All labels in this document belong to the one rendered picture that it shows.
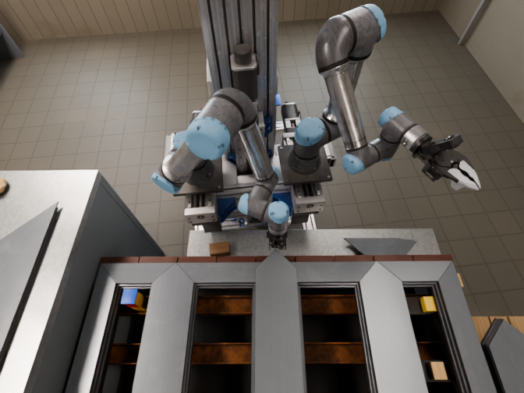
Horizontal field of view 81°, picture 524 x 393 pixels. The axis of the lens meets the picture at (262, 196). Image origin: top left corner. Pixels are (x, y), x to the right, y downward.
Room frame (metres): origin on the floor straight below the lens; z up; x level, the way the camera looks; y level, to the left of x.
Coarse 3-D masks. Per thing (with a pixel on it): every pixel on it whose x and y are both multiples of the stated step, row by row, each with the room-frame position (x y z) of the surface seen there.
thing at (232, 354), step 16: (112, 352) 0.12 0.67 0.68; (128, 352) 0.12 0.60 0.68; (208, 352) 0.11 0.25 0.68; (224, 352) 0.11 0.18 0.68; (240, 352) 0.11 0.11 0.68; (304, 352) 0.10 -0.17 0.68; (320, 352) 0.10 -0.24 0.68; (336, 352) 0.10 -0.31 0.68; (352, 352) 0.10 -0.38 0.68; (432, 352) 0.09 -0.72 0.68
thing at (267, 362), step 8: (256, 352) 0.10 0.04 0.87; (264, 352) 0.09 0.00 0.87; (272, 352) 0.09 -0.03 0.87; (280, 352) 0.09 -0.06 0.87; (288, 352) 0.09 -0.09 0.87; (296, 352) 0.09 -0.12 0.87; (256, 360) 0.07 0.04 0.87; (264, 360) 0.07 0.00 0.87; (272, 360) 0.07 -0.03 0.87; (280, 360) 0.07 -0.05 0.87; (288, 360) 0.07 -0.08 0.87; (296, 360) 0.07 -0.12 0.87; (256, 368) 0.04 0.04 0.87; (264, 368) 0.04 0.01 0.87; (272, 368) 0.04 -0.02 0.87; (280, 368) 0.04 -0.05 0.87; (288, 368) 0.04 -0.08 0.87; (296, 368) 0.04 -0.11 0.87
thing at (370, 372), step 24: (120, 288) 0.36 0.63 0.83; (144, 288) 0.36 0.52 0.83; (216, 288) 0.35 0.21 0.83; (240, 288) 0.35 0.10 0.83; (312, 288) 0.35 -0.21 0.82; (336, 288) 0.35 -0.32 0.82; (432, 288) 0.33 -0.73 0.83; (192, 312) 0.25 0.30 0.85; (360, 312) 0.24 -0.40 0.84; (192, 336) 0.16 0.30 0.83; (456, 360) 0.05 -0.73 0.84; (96, 384) 0.00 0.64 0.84
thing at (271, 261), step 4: (268, 256) 0.48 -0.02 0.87; (272, 256) 0.48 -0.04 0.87; (276, 256) 0.48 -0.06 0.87; (280, 256) 0.48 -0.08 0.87; (264, 260) 0.46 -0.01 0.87; (268, 260) 0.46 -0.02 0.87; (272, 260) 0.46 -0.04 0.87; (276, 260) 0.46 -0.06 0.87; (280, 260) 0.46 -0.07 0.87; (284, 260) 0.46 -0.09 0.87; (288, 260) 0.46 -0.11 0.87; (260, 264) 0.44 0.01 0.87; (264, 264) 0.44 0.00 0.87; (268, 264) 0.44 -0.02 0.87; (272, 264) 0.44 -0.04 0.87; (276, 264) 0.44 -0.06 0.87; (280, 264) 0.44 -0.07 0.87; (284, 264) 0.44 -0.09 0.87; (288, 264) 0.44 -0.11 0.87; (292, 264) 0.44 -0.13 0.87; (256, 268) 0.43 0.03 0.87; (260, 268) 0.42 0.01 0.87; (264, 268) 0.42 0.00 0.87
